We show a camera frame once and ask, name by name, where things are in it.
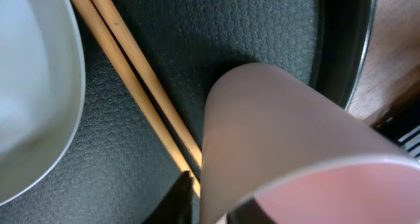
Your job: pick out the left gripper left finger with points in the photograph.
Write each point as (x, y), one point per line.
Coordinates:
(176, 206)

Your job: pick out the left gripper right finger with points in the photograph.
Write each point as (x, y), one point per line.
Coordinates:
(248, 213)

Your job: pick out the pink cup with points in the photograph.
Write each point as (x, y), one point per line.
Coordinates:
(270, 137)

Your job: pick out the round black tray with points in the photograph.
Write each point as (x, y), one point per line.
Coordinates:
(116, 170)

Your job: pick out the right wooden chopstick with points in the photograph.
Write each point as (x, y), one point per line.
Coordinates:
(125, 38)

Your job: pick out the wooden chopstick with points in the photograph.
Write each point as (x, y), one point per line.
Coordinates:
(125, 38)
(124, 67)

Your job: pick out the left wooden chopstick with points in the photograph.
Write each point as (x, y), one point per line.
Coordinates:
(124, 67)

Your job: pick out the grey plate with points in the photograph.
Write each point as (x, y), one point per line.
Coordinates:
(42, 89)

